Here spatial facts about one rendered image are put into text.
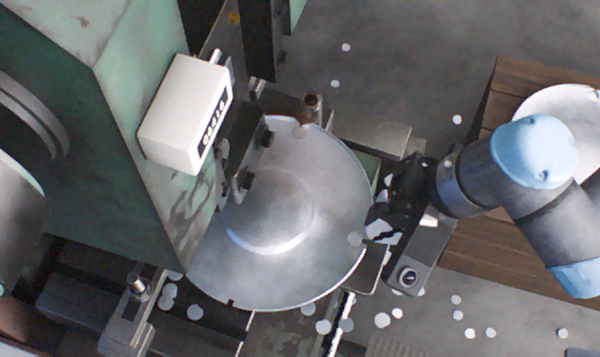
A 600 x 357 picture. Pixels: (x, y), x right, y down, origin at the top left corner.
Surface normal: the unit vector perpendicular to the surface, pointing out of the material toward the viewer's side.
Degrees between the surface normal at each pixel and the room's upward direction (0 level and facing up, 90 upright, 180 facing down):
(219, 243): 0
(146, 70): 90
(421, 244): 37
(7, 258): 86
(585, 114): 0
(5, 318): 73
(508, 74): 0
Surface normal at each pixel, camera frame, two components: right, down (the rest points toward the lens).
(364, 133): -0.02, -0.41
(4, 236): 0.92, 0.22
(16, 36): -0.34, 0.86
